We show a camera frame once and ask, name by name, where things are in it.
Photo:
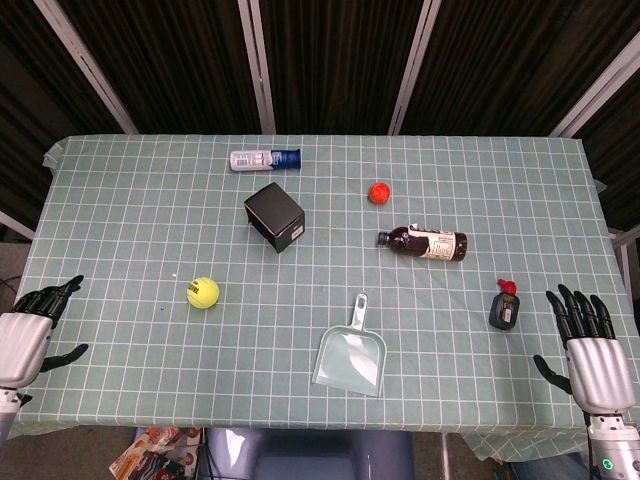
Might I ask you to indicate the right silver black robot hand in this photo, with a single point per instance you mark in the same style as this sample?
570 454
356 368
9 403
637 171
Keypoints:
595 365

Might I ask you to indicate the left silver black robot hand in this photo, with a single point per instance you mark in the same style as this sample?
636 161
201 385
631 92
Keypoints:
22 340

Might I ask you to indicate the yellow tennis ball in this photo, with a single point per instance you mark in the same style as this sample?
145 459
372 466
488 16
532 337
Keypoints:
203 292

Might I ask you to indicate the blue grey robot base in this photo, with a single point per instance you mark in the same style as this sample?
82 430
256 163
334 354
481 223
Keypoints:
310 452

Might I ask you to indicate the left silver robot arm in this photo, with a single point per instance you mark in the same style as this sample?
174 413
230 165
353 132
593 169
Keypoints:
6 410

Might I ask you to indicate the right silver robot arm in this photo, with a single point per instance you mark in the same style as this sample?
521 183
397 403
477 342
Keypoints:
611 445

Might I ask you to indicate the red orange ball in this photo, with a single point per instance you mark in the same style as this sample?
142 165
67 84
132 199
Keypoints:
380 192

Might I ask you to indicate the black cardboard box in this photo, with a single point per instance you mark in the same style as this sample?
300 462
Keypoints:
275 216

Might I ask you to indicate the small black bottle red cap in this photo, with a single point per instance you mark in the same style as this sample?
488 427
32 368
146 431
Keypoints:
505 307

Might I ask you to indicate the colourful printed bag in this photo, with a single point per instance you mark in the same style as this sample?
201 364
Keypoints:
155 452

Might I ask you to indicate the dark brown labelled bottle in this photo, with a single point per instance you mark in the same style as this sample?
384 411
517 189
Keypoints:
425 243

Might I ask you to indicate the pale green plastic dustpan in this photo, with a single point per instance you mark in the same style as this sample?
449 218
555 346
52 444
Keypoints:
352 357

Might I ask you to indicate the green checked tablecloth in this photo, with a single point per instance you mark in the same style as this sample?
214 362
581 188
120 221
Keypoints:
320 320

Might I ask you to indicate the white bottle with blue cap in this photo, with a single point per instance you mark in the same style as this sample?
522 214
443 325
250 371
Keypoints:
265 159

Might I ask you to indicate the white metal frame post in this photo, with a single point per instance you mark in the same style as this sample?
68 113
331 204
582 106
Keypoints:
412 65
600 90
85 62
257 65

